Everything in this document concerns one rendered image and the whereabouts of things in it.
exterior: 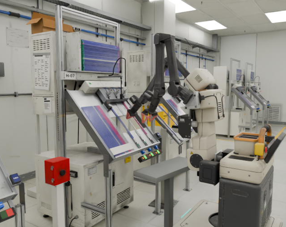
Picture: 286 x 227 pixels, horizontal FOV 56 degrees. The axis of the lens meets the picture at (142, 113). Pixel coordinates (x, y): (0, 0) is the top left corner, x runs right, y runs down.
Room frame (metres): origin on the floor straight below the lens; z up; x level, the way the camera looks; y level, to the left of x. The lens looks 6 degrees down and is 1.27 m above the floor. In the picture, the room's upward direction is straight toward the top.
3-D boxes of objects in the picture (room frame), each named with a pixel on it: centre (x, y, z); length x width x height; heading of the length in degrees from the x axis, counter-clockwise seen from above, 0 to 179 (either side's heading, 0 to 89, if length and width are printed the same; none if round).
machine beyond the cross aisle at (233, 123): (6.75, -2.20, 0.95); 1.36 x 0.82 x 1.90; 56
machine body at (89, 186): (2.58, 0.56, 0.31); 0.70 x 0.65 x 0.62; 146
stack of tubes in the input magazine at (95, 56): (2.56, 0.42, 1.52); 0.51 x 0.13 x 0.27; 146
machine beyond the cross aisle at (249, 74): (7.95, -3.02, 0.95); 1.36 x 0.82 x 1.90; 56
